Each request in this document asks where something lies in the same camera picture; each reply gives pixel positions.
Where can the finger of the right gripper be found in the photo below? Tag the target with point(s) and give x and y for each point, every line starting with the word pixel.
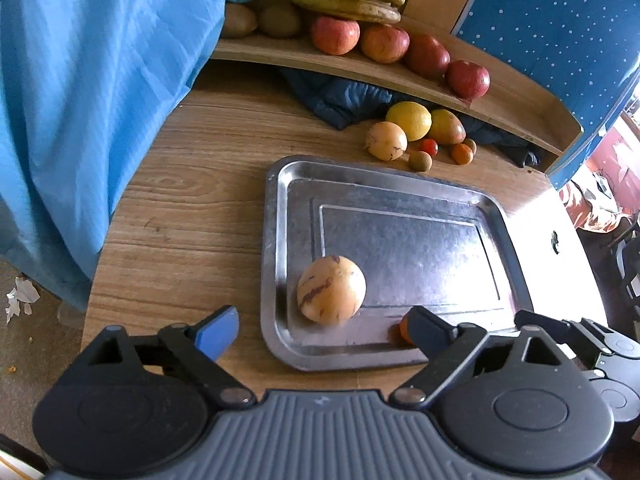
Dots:
pixel 562 332
pixel 606 347

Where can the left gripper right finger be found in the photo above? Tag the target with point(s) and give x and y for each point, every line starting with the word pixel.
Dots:
pixel 449 350

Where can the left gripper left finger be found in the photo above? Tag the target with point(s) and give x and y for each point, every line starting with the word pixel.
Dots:
pixel 191 352

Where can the pale speckled round fruit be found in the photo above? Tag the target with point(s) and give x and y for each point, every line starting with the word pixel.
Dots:
pixel 331 290

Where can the small brown round fruit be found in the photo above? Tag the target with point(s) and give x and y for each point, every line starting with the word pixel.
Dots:
pixel 420 161

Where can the small orange mandarin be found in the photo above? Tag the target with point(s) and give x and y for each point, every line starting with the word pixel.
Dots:
pixel 461 154

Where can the red cherry tomato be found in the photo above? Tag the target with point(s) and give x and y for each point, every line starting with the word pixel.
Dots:
pixel 429 146

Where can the pale orange round fruit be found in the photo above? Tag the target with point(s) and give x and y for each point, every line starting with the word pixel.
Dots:
pixel 386 141

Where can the yellow green mango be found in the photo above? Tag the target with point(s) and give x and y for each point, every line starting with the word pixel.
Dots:
pixel 446 128

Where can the yellow lemon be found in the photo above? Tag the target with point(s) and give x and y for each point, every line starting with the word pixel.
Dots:
pixel 412 117

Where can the metal baking tray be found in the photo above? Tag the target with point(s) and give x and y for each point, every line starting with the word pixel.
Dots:
pixel 418 242

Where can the crumpled white paper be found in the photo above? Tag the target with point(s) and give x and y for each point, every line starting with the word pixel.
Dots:
pixel 21 298

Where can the small brown fruit back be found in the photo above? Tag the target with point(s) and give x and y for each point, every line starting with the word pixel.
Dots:
pixel 470 143

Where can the wooden curved shelf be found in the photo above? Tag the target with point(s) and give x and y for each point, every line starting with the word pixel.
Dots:
pixel 513 103

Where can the red apple rightmost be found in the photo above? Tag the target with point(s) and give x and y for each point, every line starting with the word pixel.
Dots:
pixel 467 80

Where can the dark blue jacket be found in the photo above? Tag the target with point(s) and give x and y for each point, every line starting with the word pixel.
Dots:
pixel 343 102

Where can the blue dotted fabric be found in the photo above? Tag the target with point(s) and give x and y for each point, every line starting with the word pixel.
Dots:
pixel 585 52

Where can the pink apple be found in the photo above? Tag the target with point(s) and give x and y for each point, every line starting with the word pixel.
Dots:
pixel 384 44
pixel 334 36

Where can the light blue garment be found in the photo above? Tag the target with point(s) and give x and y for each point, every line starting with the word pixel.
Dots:
pixel 86 86

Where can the pink apple leftmost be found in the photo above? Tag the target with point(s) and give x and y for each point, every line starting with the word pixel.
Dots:
pixel 334 36

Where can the brown kiwi left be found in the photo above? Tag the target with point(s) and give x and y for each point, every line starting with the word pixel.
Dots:
pixel 239 21

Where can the brown kiwi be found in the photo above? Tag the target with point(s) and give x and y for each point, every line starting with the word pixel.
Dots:
pixel 281 20
pixel 239 21

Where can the brown kiwi right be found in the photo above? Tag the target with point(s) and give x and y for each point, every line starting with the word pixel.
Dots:
pixel 281 20

